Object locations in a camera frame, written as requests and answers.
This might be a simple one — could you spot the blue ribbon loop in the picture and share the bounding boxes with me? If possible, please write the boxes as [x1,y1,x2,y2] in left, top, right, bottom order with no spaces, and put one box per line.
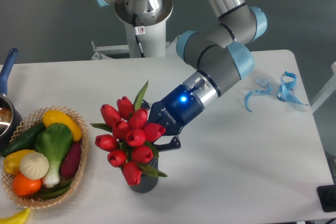
[277,71,308,105]

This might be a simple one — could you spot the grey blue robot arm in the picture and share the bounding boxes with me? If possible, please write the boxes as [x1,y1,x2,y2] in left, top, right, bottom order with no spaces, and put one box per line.
[96,0,267,151]

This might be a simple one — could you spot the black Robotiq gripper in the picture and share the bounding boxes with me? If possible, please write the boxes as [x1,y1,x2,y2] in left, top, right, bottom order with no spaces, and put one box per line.
[140,84,203,152]

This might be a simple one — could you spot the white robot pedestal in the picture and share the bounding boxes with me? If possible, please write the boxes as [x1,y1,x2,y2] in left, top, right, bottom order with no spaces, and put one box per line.
[90,0,187,61]

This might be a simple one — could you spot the blue handled saucepan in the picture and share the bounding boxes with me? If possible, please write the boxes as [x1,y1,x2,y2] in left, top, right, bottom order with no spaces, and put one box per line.
[1,48,22,152]

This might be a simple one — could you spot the blue ribbon strip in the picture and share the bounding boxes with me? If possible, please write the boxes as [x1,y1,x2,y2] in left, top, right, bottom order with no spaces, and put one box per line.
[244,78,272,112]

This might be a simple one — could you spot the dark green bean pods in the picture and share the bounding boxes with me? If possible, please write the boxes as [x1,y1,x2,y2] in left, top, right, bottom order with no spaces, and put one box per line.
[39,182,71,200]

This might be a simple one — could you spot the black device at edge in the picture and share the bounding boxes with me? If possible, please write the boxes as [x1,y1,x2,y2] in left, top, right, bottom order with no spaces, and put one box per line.
[317,185,335,212]

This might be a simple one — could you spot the yellow banana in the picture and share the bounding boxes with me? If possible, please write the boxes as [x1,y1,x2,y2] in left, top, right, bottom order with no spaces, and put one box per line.
[0,208,30,224]

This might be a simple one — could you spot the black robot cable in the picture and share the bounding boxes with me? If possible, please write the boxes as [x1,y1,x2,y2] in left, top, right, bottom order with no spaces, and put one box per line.
[132,13,146,58]

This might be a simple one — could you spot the dark grey ribbed vase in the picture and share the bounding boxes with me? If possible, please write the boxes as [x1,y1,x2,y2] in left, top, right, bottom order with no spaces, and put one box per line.
[130,173,159,193]

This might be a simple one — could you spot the yellow bell pepper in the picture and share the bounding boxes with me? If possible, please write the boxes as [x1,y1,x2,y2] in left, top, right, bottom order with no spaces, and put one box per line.
[3,150,34,176]

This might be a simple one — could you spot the green cucumber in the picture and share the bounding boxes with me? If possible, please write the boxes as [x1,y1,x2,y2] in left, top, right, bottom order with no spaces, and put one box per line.
[2,122,46,157]

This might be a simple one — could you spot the white steamed bun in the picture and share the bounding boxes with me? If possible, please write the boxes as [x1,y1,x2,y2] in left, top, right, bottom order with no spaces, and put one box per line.
[19,152,49,180]

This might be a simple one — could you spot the green bok choy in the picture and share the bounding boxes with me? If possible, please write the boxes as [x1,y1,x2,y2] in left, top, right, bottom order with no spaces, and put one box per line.
[35,123,73,188]

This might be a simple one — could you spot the woven bamboo basket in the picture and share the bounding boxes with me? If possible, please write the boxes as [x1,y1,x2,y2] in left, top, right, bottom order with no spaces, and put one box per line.
[1,106,89,209]

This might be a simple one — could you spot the purple sweet potato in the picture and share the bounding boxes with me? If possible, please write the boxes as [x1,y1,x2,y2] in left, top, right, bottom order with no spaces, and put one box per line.
[60,142,81,178]

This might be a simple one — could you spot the red tulip bouquet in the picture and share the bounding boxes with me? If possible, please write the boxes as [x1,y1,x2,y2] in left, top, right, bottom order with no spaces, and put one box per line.
[92,83,167,186]

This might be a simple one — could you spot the orange tangerine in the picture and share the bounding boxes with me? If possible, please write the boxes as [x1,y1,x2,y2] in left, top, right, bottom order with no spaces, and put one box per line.
[12,174,42,196]

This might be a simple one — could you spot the white frame at right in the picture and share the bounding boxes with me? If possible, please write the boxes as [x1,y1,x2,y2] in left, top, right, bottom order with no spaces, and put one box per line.
[310,62,335,113]

